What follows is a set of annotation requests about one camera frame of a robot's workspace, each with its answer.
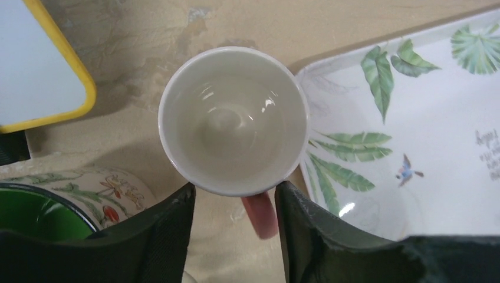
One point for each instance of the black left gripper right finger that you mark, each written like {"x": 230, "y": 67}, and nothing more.
{"x": 320, "y": 247}

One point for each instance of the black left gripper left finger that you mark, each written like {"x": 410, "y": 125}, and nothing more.
{"x": 150, "y": 246}

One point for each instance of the cream illustrated mug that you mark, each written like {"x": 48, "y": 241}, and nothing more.
{"x": 71, "y": 204}

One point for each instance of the pink mug back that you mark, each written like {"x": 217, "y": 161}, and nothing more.
{"x": 234, "y": 121}

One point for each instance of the leaf-patterned serving tray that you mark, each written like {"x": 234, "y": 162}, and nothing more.
{"x": 405, "y": 133}

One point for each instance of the white dry-erase board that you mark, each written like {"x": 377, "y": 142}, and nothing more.
{"x": 43, "y": 81}

